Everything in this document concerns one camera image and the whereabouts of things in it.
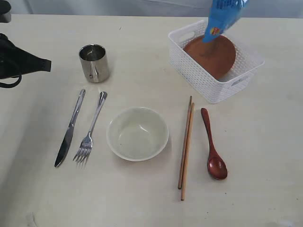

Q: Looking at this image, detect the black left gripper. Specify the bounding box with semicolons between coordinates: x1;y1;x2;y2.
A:
0;33;52;79

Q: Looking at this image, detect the shiny stainless steel cup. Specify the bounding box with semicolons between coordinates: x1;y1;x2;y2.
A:
79;44;110;83

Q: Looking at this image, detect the short metal spoon handle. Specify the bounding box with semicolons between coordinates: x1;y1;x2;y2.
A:
73;91;107;163

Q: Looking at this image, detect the pale green ceramic bowl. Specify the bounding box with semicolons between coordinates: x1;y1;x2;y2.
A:
106;106;169;162

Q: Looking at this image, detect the light wooden chopstick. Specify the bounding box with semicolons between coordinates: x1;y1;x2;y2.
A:
181;103;195;201

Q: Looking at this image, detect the dark wooden chopstick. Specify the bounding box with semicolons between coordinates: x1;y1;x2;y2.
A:
178;96;192;189

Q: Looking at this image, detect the blue snack packet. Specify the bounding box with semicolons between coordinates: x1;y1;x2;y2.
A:
202;0;250;43

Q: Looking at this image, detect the reddish brown wooden spoon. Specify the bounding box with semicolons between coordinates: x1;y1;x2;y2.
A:
201;108;228;180

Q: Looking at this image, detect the brown wooden plate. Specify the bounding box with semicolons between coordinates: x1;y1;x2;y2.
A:
183;35;236;80

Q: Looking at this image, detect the white woven plastic basket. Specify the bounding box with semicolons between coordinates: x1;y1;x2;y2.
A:
168;19;264;104

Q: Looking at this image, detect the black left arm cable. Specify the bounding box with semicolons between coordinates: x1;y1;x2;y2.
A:
0;73;22;89

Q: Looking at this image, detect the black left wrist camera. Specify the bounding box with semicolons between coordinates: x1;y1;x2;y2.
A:
0;0;11;23

